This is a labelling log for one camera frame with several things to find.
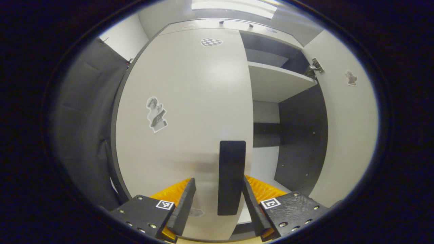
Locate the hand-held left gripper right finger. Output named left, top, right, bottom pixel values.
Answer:
left=242, top=175, right=329, bottom=242

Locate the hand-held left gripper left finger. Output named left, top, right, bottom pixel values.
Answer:
left=110, top=178, right=196, bottom=243

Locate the grey double-door shoe cabinet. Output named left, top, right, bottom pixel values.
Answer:
left=110, top=19, right=329, bottom=241

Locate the grey cabinet door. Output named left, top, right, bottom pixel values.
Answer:
left=302, top=30, right=379, bottom=208
left=115, top=28, right=254, bottom=239

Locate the grey upper cabinet shelf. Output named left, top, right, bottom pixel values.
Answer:
left=248, top=62, right=317, bottom=103

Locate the metal upper door hinge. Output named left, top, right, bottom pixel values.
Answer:
left=305, top=58, right=324, bottom=80

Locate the grey cabinet drawer front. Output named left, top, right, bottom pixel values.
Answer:
left=159, top=19, right=304, bottom=48

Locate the black backdrop cloth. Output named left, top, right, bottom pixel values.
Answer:
left=47, top=37, right=133, bottom=210

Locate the large ceiling light panel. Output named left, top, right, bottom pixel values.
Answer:
left=192, top=0, right=278, bottom=19

